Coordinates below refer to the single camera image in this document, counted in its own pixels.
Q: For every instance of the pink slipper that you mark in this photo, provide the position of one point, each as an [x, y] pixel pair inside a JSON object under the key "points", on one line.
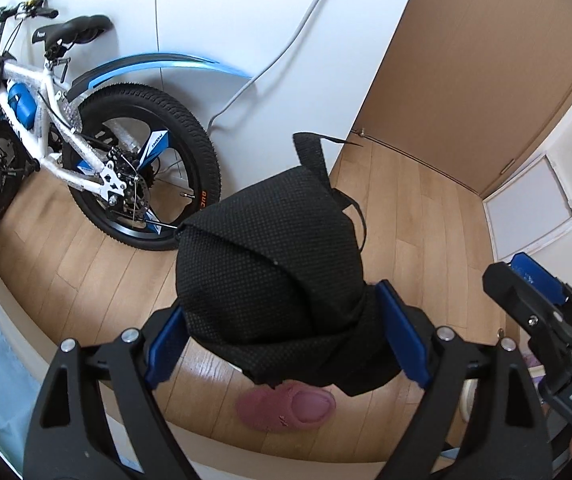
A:
{"points": [[266, 405]]}

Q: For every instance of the brown wooden door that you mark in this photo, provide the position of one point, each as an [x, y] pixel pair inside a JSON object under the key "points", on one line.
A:
{"points": [[466, 60]]}

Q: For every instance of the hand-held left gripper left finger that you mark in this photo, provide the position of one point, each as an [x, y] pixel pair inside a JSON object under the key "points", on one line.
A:
{"points": [[166, 341]]}

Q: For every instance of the black fabric bag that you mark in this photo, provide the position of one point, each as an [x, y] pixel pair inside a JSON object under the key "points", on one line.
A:
{"points": [[266, 260]]}

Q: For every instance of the blue bicycle water bottle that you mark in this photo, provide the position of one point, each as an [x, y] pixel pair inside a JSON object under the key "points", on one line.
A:
{"points": [[21, 104]]}

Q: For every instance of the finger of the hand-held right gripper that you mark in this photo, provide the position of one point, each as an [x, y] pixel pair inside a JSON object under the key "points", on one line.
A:
{"points": [[516, 295], [536, 275]]}

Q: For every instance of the white blue bicycle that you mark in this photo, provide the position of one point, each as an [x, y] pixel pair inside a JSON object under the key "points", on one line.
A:
{"points": [[181, 102]]}

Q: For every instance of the white framed panel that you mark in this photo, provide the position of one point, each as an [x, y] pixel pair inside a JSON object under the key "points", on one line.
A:
{"points": [[526, 205]]}

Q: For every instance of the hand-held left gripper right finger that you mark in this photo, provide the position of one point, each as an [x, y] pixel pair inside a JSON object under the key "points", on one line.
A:
{"points": [[406, 341]]}

